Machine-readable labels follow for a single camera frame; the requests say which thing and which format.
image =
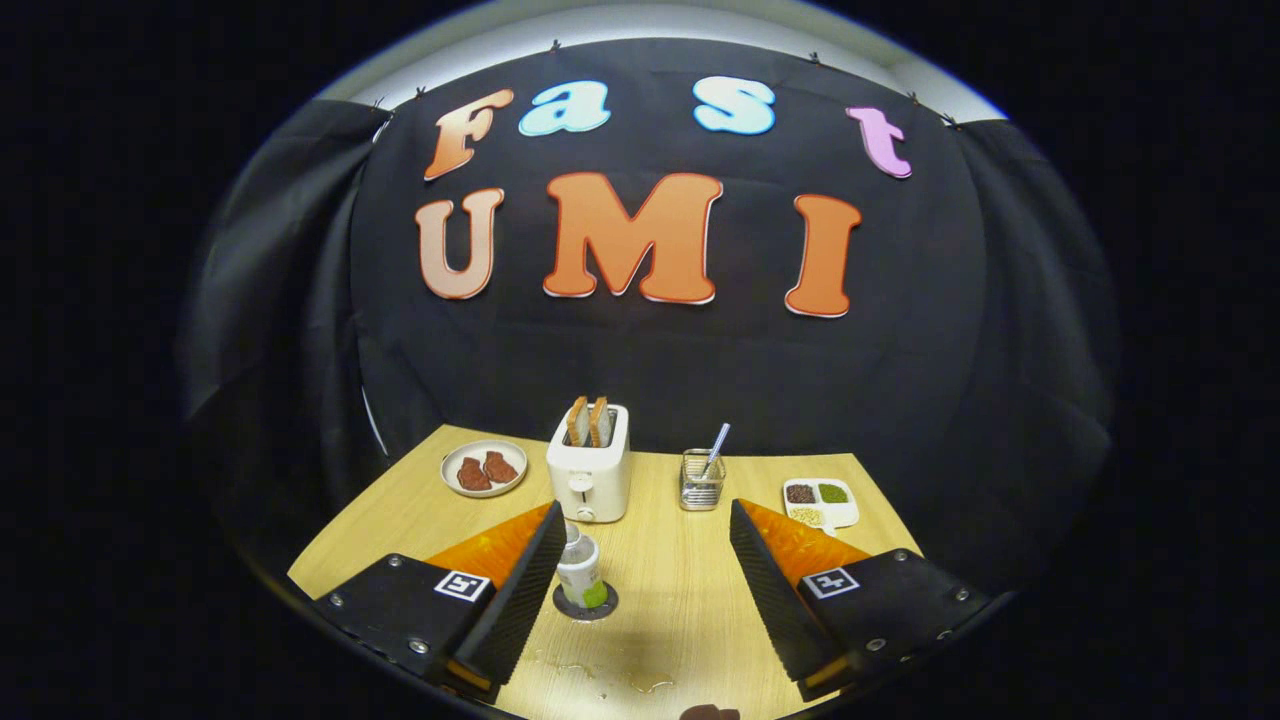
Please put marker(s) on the clear juice bottle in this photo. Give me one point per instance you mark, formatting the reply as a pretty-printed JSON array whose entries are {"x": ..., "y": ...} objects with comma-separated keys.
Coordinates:
[{"x": 580, "y": 570}]

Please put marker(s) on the white toaster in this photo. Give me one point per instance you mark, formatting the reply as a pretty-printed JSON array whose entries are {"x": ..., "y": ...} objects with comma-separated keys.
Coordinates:
[{"x": 590, "y": 480}]

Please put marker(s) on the toast slice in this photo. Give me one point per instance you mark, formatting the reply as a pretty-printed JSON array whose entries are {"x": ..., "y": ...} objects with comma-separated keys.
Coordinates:
[
  {"x": 598, "y": 422},
  {"x": 577, "y": 420}
]

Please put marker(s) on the brown meat piece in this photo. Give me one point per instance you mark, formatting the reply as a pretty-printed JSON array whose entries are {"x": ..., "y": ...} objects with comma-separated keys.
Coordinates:
[
  {"x": 473, "y": 476},
  {"x": 500, "y": 468}
]

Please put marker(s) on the white divided dish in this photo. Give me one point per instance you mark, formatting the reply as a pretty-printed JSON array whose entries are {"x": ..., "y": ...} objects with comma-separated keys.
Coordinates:
[{"x": 845, "y": 512}]

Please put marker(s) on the silver straw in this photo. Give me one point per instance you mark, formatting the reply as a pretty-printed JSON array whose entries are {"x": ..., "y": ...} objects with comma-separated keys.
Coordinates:
[{"x": 718, "y": 445}]

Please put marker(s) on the wooden table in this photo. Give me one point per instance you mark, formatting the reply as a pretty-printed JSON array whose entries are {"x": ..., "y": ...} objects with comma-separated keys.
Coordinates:
[{"x": 680, "y": 600}]

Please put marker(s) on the dark round coaster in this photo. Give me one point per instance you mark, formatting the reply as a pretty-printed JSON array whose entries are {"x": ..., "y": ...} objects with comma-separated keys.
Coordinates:
[{"x": 602, "y": 609}]

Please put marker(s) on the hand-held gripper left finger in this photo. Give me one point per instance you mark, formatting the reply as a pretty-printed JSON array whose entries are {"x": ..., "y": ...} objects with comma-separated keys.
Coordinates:
[{"x": 525, "y": 600}]

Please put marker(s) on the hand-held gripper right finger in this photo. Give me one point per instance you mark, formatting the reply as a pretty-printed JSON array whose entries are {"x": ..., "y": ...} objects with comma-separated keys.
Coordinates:
[{"x": 770, "y": 600}]

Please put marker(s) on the white round plate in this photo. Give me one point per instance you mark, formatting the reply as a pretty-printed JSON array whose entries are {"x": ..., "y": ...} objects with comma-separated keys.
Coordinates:
[{"x": 455, "y": 460}]

